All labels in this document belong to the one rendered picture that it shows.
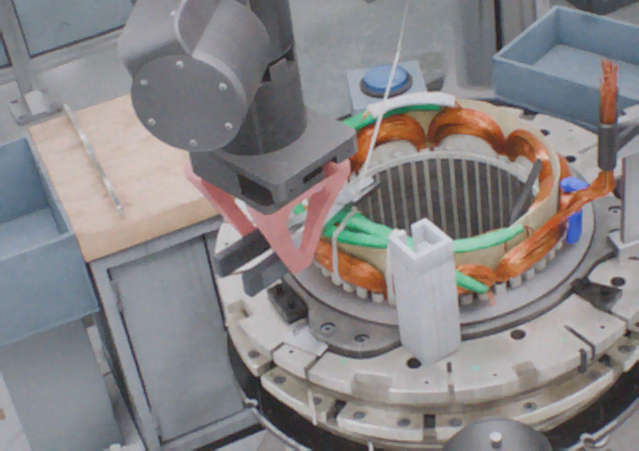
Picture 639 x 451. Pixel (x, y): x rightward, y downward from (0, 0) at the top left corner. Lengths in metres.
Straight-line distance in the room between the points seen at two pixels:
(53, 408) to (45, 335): 0.08
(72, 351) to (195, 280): 0.13
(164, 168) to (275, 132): 0.37
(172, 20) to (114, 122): 0.55
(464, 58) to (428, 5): 2.11
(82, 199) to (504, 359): 0.41
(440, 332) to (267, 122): 0.18
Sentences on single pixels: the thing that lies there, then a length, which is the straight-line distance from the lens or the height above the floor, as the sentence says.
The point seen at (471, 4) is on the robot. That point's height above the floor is 1.02.
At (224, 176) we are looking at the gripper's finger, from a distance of 0.72.
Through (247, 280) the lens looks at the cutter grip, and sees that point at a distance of 0.75.
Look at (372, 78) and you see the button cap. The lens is 1.17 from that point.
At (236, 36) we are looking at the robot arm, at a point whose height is 1.36.
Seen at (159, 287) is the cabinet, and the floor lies 0.98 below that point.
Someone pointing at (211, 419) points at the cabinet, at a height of 0.81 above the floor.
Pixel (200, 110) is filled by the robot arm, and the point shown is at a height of 1.34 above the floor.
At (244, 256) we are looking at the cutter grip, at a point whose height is 1.17.
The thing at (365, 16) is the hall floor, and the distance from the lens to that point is 3.44.
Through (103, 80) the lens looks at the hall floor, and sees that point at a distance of 3.37.
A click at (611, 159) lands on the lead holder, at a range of 0.78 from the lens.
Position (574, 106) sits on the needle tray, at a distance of 1.12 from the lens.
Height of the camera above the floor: 1.66
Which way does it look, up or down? 37 degrees down
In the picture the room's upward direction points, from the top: 9 degrees counter-clockwise
